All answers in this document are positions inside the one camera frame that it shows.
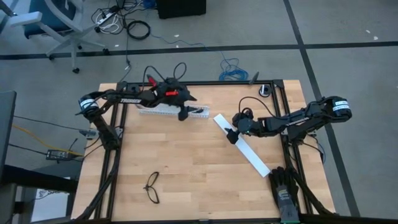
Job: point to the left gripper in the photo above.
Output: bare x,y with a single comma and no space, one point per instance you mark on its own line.
172,96

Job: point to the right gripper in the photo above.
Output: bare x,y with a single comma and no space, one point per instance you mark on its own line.
244,124

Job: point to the white duct cover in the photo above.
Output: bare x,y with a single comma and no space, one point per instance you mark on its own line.
248,152

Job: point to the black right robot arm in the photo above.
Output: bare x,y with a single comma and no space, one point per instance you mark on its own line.
295,121

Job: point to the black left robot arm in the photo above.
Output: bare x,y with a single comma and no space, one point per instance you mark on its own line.
130,100

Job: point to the black and white tape roll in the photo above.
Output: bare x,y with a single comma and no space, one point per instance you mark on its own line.
265,90

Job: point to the black and grey work glove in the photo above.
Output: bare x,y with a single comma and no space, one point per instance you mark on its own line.
284,186

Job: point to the black-framed eyeglasses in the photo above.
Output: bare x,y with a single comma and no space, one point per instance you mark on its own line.
145,187

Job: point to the black box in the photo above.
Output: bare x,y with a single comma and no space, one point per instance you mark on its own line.
180,7

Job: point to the white power strip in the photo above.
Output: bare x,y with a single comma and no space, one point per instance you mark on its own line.
107,17

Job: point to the grey office chair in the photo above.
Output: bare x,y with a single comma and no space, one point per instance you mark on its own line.
46,18

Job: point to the dark desk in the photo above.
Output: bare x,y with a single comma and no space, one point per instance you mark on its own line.
31,180

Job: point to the black aluminium table frame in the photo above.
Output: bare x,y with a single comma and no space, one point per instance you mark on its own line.
217,83

